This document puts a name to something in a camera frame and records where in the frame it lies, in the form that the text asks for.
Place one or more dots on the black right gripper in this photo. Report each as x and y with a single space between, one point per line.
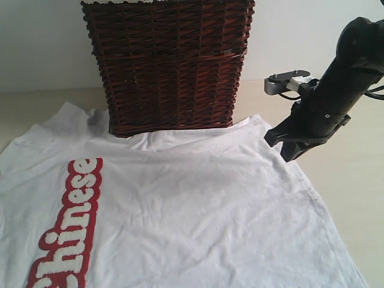
323 109

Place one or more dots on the white t-shirt red lettering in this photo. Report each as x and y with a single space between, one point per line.
187 208

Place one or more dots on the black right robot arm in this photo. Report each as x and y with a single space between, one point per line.
358 60

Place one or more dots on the dark brown wicker basket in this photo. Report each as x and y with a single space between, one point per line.
169 65

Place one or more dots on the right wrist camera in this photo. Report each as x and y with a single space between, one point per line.
287 84

